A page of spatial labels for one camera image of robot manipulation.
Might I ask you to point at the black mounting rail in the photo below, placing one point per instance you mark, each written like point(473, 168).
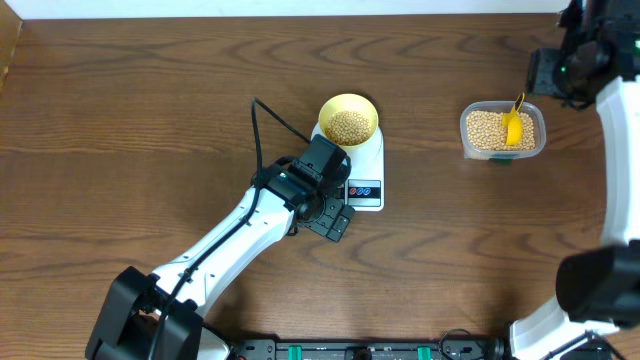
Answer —
point(456, 348)

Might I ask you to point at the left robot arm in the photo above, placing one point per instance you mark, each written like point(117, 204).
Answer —
point(161, 315)

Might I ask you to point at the yellow bowl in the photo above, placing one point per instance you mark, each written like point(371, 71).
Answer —
point(347, 102)

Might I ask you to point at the soybeans pile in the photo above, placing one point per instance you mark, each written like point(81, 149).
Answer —
point(486, 132)

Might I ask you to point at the soybeans in yellow bowl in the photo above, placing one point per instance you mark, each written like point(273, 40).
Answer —
point(348, 128)

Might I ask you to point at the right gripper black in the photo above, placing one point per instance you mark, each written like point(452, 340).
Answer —
point(540, 76)

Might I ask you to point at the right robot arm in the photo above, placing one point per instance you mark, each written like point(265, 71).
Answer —
point(597, 291)

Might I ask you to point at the yellow measuring scoop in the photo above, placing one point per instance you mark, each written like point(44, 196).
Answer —
point(512, 122)

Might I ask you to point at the clear plastic container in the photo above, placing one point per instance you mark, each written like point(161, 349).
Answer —
point(470, 152)

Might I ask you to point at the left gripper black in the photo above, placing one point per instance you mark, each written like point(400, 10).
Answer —
point(334, 212)

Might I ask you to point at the white digital kitchen scale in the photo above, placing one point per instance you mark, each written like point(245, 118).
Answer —
point(364, 190)

